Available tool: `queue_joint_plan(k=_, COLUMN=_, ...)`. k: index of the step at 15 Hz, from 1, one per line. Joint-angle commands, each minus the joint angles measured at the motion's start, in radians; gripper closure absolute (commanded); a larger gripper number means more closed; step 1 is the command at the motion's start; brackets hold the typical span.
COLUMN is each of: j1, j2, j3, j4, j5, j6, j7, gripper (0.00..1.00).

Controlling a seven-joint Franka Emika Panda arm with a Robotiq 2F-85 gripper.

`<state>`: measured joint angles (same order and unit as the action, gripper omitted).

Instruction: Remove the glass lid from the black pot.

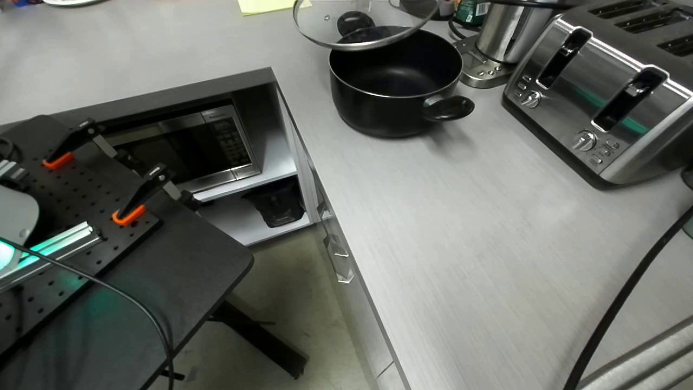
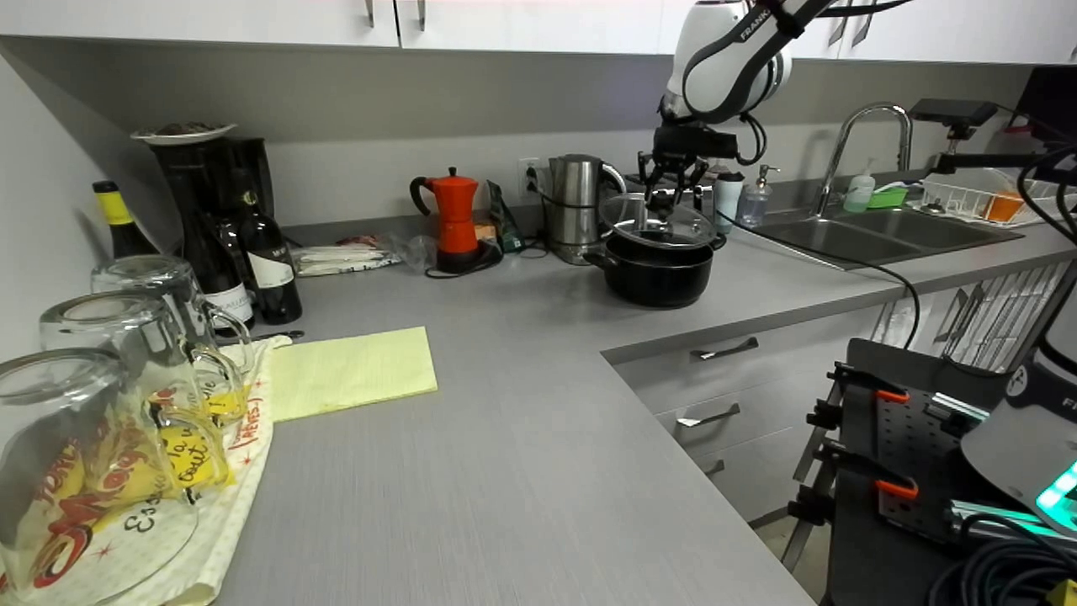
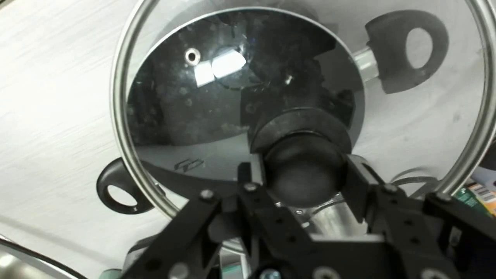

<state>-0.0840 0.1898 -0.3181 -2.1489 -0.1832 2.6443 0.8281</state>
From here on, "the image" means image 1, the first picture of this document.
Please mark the toaster knob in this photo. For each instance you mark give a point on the toaster knob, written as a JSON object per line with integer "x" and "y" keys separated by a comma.
{"x": 584, "y": 141}
{"x": 532, "y": 99}

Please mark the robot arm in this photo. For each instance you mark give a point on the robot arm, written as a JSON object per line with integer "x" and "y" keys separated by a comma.
{"x": 13, "y": 216}

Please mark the silver four-slot toaster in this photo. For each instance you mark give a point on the silver four-slot toaster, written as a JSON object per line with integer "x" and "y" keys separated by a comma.
{"x": 590, "y": 86}

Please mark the black appliance on shelf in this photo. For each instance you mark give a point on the black appliance on shelf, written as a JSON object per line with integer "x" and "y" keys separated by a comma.
{"x": 276, "y": 205}

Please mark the toaster lever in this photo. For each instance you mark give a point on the toaster lever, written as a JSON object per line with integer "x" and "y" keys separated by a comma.
{"x": 634, "y": 90}
{"x": 567, "y": 52}

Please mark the glass lid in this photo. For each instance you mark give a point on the glass lid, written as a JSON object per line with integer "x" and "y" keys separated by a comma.
{"x": 325, "y": 24}

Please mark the microwave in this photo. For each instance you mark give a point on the microwave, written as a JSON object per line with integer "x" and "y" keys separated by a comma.
{"x": 187, "y": 149}

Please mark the black pot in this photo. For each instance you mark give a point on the black pot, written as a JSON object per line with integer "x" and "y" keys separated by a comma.
{"x": 390, "y": 105}

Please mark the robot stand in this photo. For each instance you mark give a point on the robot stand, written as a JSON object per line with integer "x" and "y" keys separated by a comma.
{"x": 178, "y": 271}

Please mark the grey open cabinet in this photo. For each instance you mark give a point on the grey open cabinet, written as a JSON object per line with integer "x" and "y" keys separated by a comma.
{"x": 270, "y": 135}

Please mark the silver electric kettle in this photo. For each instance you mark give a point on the silver electric kettle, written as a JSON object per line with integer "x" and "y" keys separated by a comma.
{"x": 503, "y": 32}

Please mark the yellow paper sheet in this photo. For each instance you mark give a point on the yellow paper sheet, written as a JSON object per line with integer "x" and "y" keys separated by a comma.
{"x": 265, "y": 5}

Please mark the white plate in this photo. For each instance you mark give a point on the white plate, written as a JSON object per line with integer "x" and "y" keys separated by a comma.
{"x": 70, "y": 2}

